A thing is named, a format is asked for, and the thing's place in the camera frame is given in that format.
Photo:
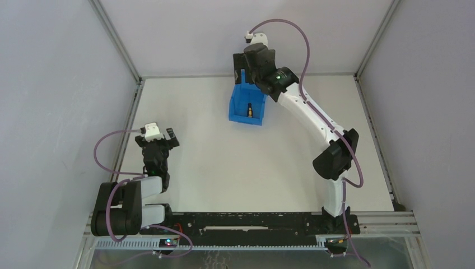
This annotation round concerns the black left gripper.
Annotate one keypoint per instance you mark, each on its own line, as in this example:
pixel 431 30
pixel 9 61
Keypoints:
pixel 156 143

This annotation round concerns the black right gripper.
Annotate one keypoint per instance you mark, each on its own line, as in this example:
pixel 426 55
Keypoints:
pixel 242 66

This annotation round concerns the black yellow screwdriver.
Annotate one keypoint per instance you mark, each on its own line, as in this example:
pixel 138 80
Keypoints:
pixel 250 110

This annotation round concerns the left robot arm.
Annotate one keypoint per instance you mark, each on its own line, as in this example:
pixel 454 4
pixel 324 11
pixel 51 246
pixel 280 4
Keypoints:
pixel 120 209

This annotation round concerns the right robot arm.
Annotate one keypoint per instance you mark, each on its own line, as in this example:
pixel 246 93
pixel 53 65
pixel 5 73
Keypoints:
pixel 337 145

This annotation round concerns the blue plastic bin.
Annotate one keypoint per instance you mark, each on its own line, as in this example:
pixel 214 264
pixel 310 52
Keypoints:
pixel 243 94

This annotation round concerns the small electronics board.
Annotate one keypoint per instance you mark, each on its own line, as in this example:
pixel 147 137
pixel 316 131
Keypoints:
pixel 168 243

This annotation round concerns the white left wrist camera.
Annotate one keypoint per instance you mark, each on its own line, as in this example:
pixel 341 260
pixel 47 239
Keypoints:
pixel 152 132

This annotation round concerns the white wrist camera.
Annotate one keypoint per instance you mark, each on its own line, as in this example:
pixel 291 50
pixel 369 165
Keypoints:
pixel 255 38
pixel 152 132

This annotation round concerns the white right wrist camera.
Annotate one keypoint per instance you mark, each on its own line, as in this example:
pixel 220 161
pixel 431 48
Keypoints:
pixel 255 38

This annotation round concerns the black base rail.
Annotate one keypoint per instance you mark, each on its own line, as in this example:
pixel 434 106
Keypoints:
pixel 261 227

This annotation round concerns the grey slotted cable duct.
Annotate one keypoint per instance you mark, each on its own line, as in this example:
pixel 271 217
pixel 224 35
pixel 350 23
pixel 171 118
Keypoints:
pixel 143 244

